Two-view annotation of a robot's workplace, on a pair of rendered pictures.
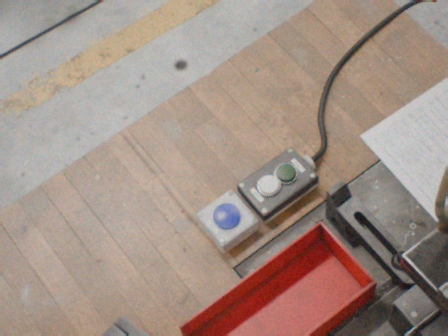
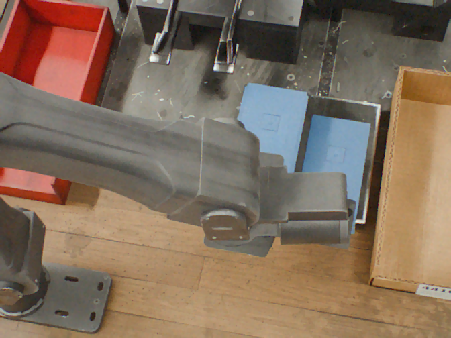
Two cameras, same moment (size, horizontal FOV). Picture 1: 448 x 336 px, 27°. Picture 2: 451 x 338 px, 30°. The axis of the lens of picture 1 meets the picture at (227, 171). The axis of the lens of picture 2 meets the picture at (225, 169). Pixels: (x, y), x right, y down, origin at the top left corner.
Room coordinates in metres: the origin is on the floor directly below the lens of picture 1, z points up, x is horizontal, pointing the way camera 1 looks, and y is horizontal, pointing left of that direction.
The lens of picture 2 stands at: (-0.13, 0.19, 1.82)
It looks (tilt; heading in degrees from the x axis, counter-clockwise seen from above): 64 degrees down; 315
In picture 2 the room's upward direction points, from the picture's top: 6 degrees counter-clockwise
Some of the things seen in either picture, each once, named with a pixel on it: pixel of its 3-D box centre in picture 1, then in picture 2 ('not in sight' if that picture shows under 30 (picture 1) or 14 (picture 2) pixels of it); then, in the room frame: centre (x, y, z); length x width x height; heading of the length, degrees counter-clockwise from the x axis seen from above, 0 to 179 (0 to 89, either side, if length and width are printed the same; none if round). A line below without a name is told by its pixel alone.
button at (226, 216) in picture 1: (226, 217); not in sight; (0.57, 0.01, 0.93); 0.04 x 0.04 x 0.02
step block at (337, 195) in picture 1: (348, 214); not in sight; (0.54, -0.16, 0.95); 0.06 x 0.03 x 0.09; 29
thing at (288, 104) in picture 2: not in sight; (265, 139); (0.15, -0.15, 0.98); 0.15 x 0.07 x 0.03; 118
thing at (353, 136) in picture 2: not in sight; (332, 172); (0.07, -0.18, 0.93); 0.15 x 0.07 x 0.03; 118
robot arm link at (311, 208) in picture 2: not in sight; (277, 193); (0.04, -0.04, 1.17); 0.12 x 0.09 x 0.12; 38
